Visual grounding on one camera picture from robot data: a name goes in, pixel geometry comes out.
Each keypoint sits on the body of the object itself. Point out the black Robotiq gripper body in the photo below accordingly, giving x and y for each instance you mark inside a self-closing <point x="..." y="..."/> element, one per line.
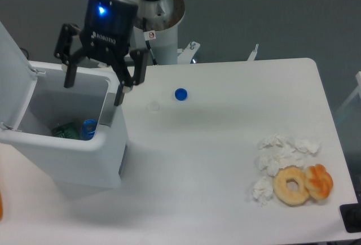
<point x="107" y="29"/>

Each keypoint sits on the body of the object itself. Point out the white trash can lid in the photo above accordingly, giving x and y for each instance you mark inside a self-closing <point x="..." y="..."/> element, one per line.
<point x="18" y="82"/>

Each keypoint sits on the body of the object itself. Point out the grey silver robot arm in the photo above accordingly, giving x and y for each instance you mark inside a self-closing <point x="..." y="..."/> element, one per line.
<point x="161" y="13"/>

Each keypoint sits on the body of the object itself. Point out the blue bottle cap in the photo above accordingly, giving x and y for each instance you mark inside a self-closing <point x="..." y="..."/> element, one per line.
<point x="181" y="94"/>

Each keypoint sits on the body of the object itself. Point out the white trash can body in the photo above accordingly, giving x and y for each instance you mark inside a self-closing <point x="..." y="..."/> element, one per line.
<point x="44" y="104"/>

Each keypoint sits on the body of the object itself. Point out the blue plastic bottle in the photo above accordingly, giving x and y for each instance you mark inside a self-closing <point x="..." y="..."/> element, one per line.
<point x="88" y="129"/>

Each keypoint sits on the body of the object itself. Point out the green crumpled wrapper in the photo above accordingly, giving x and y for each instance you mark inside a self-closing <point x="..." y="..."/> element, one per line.
<point x="68" y="130"/>

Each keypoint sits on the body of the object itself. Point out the orange object at edge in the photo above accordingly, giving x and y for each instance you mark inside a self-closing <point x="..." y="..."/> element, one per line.
<point x="1" y="205"/>

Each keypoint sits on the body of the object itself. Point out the large crumpled white tissue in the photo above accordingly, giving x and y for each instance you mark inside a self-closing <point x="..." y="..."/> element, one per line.
<point x="280" y="151"/>

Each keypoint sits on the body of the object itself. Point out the small crumpled white tissue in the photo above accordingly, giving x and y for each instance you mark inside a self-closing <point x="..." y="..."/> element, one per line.
<point x="263" y="191"/>

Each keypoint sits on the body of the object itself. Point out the orange glazed twisted donut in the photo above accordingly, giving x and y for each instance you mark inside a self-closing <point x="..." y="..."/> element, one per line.
<point x="318" y="182"/>

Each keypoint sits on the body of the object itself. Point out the black device at corner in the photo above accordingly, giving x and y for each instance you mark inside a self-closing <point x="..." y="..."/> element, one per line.
<point x="350" y="214"/>

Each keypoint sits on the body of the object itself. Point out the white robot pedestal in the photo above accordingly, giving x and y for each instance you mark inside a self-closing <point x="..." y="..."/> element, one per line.
<point x="162" y="44"/>

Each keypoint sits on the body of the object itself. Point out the plain ring donut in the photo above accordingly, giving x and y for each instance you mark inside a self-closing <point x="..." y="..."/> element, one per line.
<point x="289" y="186"/>

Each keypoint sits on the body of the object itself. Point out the white frame at right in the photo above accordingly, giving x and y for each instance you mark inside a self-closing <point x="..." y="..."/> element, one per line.
<point x="349" y="104"/>

